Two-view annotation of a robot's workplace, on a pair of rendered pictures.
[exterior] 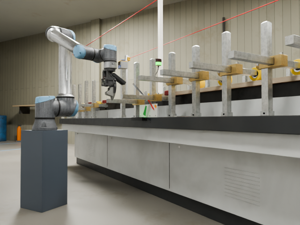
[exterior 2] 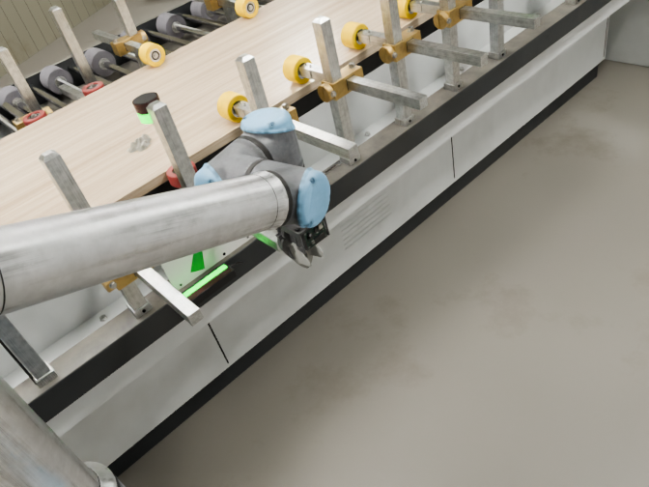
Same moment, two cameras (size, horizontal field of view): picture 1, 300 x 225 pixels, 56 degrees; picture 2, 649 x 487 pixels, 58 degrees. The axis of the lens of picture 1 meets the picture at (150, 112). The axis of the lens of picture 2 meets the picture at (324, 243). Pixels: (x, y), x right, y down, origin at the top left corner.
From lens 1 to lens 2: 248 cm
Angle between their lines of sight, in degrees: 92
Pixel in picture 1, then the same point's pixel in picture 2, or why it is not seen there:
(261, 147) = (450, 130)
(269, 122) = (470, 93)
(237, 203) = (364, 239)
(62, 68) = (18, 419)
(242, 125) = (442, 118)
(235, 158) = not seen: hidden behind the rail
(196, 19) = not seen: outside the picture
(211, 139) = (385, 174)
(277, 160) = not seen: hidden behind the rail
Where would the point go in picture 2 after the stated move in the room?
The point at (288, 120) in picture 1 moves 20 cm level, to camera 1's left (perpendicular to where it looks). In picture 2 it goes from (486, 78) to (511, 102)
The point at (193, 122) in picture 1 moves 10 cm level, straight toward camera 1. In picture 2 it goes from (365, 171) to (398, 164)
